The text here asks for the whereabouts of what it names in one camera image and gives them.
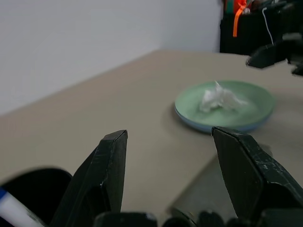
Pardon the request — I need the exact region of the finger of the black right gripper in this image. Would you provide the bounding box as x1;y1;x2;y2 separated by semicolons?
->
245;43;292;70
291;62;303;77

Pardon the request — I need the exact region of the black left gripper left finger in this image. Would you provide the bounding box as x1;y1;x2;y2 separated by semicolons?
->
50;129;129;227

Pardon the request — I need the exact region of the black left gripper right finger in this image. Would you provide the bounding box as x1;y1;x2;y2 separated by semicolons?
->
211;126;303;224

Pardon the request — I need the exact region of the green round plate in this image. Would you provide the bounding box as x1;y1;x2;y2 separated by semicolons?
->
174;80;276;128

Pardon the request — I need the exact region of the white tissue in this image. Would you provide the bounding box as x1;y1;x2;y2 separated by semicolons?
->
198;80;248;113

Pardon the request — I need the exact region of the white pen blue cap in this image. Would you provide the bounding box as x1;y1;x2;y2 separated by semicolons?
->
0;188;47;227

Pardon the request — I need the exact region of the black round cup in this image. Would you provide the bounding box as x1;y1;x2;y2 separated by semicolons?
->
0;167;73;227

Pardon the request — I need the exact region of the black equipment with orange strap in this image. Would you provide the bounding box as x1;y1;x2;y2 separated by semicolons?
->
219;0;303;54

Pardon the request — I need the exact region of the thin white cable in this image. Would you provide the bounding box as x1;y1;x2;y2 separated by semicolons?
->
262;7;275;46

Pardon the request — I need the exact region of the orange strap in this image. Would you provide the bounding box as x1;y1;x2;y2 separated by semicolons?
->
232;0;247;38

